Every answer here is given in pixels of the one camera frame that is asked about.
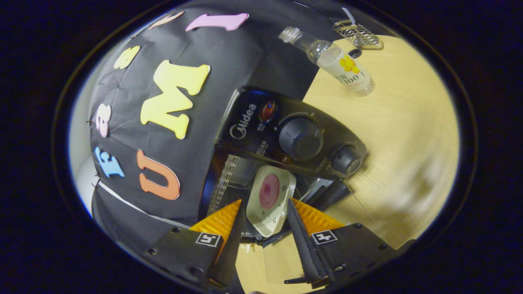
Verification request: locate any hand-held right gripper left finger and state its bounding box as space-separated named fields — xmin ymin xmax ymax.
xmin=144 ymin=199 xmax=244 ymax=292

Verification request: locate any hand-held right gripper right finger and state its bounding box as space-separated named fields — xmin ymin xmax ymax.
xmin=285 ymin=199 xmax=403 ymax=286

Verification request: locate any white square plate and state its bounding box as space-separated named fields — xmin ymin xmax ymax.
xmin=246 ymin=165 xmax=297 ymax=238

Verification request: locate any pink round meat slice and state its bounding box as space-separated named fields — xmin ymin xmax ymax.
xmin=259 ymin=174 xmax=280 ymax=209

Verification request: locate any black electric oven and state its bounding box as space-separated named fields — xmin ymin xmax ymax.
xmin=198 ymin=85 xmax=368 ymax=286

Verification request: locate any clear plastic bottle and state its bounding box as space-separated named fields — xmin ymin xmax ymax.
xmin=279 ymin=26 xmax=375 ymax=97

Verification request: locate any wire mesh holder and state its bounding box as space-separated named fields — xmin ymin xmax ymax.
xmin=332 ymin=18 xmax=384 ymax=50

